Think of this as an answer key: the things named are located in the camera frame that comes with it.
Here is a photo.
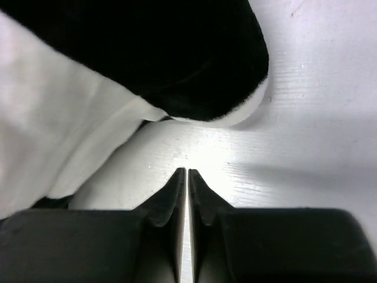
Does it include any black white checkered pillowcase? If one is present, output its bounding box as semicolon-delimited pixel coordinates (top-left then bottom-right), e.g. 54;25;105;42
1;1;269;218

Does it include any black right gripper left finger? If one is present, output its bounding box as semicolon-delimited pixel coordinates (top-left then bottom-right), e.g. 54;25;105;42
1;168;186;282

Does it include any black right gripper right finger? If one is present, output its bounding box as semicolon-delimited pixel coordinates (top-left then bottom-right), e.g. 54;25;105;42
188;169;376;282

